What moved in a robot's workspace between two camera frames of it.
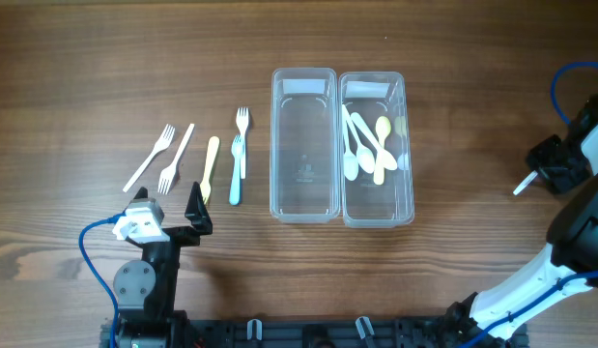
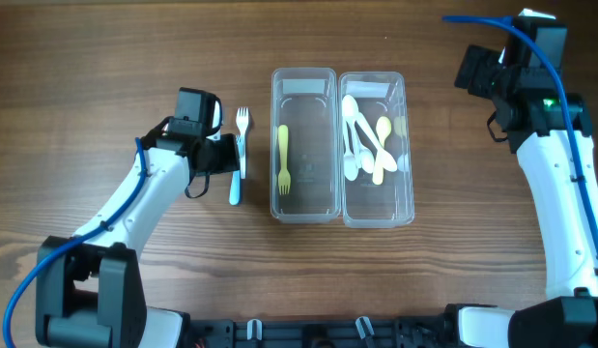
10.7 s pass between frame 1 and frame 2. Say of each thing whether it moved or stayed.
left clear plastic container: stayed
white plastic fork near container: stayed
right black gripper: moved
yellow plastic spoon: stayed
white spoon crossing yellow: stayed
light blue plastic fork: stayed
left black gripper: moved
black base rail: stayed
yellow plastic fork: moved
